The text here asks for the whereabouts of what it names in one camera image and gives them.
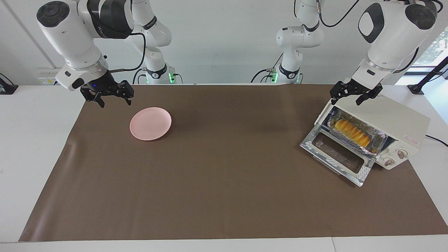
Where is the sliced yellow bread loaf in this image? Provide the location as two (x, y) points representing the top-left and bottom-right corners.
(334, 118), (371, 148)

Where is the aluminium foil tray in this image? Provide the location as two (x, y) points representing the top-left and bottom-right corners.
(327, 108), (388, 155)

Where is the cream white toaster oven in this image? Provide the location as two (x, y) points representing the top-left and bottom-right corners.
(315, 79), (431, 171)

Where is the glass oven door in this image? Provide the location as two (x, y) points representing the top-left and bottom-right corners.
(300, 124), (377, 187)

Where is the pink round plate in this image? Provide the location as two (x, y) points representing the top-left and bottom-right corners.
(129, 107), (172, 141)

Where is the window with greenery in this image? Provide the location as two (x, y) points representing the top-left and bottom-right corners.
(412, 26), (448, 69)

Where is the brown table mat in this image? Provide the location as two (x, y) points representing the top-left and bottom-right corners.
(18, 84), (448, 243)

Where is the black right arm base cable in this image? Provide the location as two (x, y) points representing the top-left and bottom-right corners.
(132, 68), (147, 84)

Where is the black arm base cable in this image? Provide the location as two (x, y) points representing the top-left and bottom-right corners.
(250, 68), (277, 84)
(132, 68), (147, 84)

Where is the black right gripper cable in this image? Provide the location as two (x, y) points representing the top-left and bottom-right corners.
(108, 32), (147, 73)

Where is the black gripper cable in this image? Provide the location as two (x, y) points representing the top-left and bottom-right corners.
(108, 32), (147, 73)
(317, 0), (361, 28)

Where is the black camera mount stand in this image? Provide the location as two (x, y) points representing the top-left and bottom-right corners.
(408, 56), (448, 95)

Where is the white wall socket strip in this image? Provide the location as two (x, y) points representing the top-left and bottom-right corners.
(38, 68), (62, 85)

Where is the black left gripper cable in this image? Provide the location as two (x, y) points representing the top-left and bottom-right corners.
(317, 0), (361, 28)

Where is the black left arm base cable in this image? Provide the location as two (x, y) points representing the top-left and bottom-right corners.
(250, 68), (277, 84)

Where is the black oven power cord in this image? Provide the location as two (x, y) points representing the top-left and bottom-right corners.
(425, 135), (448, 147)

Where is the black clamp bracket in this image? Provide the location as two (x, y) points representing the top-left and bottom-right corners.
(0, 73), (19, 95)

